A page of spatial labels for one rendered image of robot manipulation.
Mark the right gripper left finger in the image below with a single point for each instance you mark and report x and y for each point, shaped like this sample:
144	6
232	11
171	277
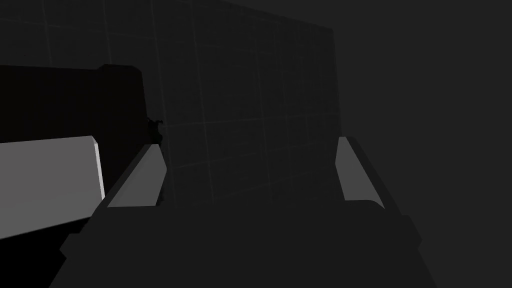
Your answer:
140	182

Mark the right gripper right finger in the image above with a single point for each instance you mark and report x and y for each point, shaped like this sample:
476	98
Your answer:
355	176

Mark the grey flat cupboard door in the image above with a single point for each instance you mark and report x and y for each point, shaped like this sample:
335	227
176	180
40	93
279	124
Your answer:
48	182

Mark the black cupboard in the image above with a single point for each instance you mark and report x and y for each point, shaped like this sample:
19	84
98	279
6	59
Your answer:
76	104

